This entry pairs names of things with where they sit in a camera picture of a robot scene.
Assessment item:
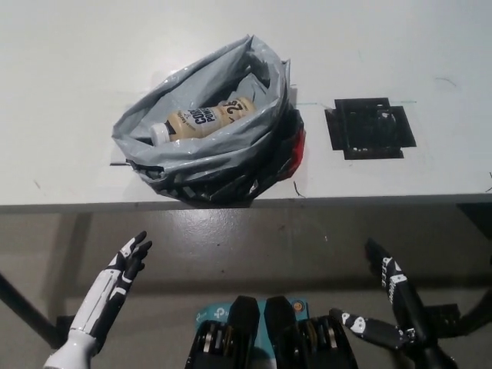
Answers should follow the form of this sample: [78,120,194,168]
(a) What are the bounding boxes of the beige protein shake bottle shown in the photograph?
[149,98,257,147]

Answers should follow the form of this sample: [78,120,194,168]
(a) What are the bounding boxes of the black table leg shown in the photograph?
[0,271,59,341]
[455,282,492,337]

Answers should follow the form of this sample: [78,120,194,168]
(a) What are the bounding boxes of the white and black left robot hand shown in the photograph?
[70,230,153,342]

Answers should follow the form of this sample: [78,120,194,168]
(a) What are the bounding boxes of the black tape square marker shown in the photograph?
[323,97,417,161]

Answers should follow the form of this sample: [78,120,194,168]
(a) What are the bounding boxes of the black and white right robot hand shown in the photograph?
[329,237,434,349]

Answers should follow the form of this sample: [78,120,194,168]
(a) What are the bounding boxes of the black and teal robot torso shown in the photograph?
[185,294,359,369]

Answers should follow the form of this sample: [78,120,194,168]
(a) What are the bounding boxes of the grey plastic bag bin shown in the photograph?
[111,33,308,205]

